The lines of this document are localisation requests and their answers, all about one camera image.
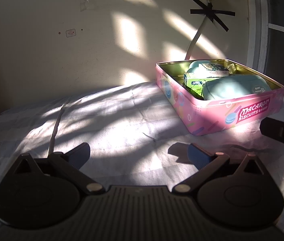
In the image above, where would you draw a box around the white power cable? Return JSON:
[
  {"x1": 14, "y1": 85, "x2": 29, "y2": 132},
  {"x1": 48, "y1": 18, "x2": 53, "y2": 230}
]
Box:
[{"x1": 185, "y1": 17, "x2": 209, "y2": 61}]

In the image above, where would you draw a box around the white window frame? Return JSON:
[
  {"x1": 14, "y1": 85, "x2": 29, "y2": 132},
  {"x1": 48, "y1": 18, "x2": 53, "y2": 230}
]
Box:
[{"x1": 247, "y1": 0, "x2": 284, "y2": 74}]

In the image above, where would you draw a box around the small wall sticker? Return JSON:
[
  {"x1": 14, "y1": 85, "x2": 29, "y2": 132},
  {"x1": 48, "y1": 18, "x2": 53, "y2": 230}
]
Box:
[{"x1": 65, "y1": 29, "x2": 76, "y2": 38}]

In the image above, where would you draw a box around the white bed sheet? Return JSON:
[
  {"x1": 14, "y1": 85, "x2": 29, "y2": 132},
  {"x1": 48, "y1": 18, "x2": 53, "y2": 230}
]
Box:
[{"x1": 0, "y1": 83, "x2": 284, "y2": 232}]

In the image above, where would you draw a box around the teal plush toy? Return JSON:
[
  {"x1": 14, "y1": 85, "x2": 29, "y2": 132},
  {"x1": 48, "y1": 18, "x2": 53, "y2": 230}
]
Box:
[{"x1": 189, "y1": 60, "x2": 211, "y2": 68}]

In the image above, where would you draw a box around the green blue small box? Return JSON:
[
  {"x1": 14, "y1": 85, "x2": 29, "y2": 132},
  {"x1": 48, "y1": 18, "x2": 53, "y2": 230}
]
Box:
[{"x1": 183, "y1": 72, "x2": 224, "y2": 93}]

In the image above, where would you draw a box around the black tape cross lower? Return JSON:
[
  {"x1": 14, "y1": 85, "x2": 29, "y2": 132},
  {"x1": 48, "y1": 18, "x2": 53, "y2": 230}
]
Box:
[{"x1": 190, "y1": 0, "x2": 236, "y2": 32}]

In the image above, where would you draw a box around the light blue pouch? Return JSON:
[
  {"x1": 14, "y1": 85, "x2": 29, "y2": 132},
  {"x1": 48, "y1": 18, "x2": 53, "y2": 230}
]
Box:
[{"x1": 202, "y1": 75, "x2": 271, "y2": 100}]

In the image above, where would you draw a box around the green toothpaste box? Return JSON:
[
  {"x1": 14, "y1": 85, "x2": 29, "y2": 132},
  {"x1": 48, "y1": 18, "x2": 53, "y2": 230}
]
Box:
[{"x1": 198, "y1": 63, "x2": 229, "y2": 78}]

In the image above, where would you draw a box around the pink macaron biscuit tin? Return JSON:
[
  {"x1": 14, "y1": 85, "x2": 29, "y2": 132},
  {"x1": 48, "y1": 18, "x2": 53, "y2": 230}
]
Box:
[{"x1": 156, "y1": 59, "x2": 284, "y2": 136}]

